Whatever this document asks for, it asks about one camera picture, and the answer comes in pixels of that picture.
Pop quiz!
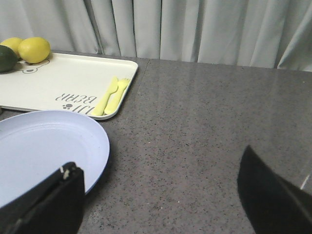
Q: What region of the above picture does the green lime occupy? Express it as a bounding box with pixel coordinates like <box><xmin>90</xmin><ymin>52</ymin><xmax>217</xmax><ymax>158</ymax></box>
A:
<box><xmin>0</xmin><ymin>45</ymin><xmax>18</xmax><ymax>73</ymax></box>

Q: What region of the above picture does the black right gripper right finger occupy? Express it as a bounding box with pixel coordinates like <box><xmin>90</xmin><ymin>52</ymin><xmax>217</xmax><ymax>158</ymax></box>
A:
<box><xmin>237</xmin><ymin>146</ymin><xmax>312</xmax><ymax>234</ymax></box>

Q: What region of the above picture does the cream bear-print tray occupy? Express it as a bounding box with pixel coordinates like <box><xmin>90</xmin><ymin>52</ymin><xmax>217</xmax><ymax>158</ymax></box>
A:
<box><xmin>0</xmin><ymin>53</ymin><xmax>138</xmax><ymax>120</ymax></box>

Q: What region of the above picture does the yellow plastic knife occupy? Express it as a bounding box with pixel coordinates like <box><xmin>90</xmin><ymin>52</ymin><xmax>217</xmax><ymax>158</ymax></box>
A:
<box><xmin>91</xmin><ymin>77</ymin><xmax>118</xmax><ymax>116</ymax></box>

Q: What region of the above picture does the yellow lemon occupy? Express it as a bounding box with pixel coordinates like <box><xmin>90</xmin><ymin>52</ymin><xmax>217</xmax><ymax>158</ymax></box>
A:
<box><xmin>18</xmin><ymin>37</ymin><xmax>51</xmax><ymax>63</ymax></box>
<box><xmin>0</xmin><ymin>37</ymin><xmax>24</xmax><ymax>59</ymax></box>

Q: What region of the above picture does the light blue plate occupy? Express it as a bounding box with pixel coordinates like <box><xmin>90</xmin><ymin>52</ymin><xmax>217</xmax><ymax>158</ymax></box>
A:
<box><xmin>0</xmin><ymin>110</ymin><xmax>110</xmax><ymax>206</ymax></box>

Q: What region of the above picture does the grey-white curtain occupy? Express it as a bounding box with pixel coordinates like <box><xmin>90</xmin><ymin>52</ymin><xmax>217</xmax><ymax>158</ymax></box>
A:
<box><xmin>0</xmin><ymin>0</ymin><xmax>312</xmax><ymax>71</ymax></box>

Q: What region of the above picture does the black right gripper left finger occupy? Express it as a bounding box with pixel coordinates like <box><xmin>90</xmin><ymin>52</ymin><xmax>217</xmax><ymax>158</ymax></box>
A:
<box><xmin>0</xmin><ymin>162</ymin><xmax>85</xmax><ymax>234</ymax></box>

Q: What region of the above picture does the yellow plastic fork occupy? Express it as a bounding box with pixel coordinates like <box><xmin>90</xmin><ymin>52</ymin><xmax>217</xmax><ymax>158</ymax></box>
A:
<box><xmin>104</xmin><ymin>78</ymin><xmax>130</xmax><ymax>115</ymax></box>

